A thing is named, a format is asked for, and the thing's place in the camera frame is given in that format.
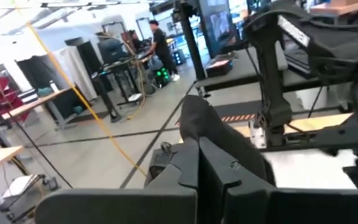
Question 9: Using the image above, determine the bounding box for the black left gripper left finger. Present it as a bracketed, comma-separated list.
[35, 136, 200, 224]

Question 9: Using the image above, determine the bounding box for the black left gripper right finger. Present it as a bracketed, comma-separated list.
[199, 136, 358, 224]

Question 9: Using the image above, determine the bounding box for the black towel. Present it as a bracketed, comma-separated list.
[178, 94, 277, 188]

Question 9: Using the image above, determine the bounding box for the light wooden panel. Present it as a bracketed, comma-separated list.
[237, 112, 354, 135]

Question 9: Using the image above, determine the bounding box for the grey cart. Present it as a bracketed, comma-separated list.
[0, 173, 59, 222]

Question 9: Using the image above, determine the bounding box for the wooden table with grey legs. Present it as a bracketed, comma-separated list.
[0, 88, 74, 131]

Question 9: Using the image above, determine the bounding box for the black device with green lights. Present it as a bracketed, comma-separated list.
[153, 67, 172, 88]

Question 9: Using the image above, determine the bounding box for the teal object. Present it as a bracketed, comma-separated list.
[37, 86, 54, 98]

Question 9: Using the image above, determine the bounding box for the black desk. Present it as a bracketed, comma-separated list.
[90, 54, 155, 123]

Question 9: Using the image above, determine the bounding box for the white curtain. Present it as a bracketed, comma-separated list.
[53, 45, 98, 101]

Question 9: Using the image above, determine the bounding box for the black cabinet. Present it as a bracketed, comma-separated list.
[64, 37, 103, 77]

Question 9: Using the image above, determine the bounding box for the black monitor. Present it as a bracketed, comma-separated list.
[97, 37, 129, 65]

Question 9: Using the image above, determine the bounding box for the black box with red top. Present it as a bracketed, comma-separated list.
[204, 53, 235, 78]

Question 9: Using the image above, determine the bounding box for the red shelf rack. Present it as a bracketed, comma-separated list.
[0, 76, 29, 123]

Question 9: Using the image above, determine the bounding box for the person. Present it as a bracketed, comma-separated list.
[128, 29, 145, 54]
[147, 19, 181, 82]

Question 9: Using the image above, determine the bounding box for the large display panel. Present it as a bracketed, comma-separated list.
[199, 0, 241, 59]

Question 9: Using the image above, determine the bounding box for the black floor cable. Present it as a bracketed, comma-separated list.
[7, 111, 74, 190]

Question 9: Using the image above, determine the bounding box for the long yellow hanging cable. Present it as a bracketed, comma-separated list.
[12, 4, 149, 177]

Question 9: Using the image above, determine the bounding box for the black upright post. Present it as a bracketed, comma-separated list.
[172, 0, 207, 81]

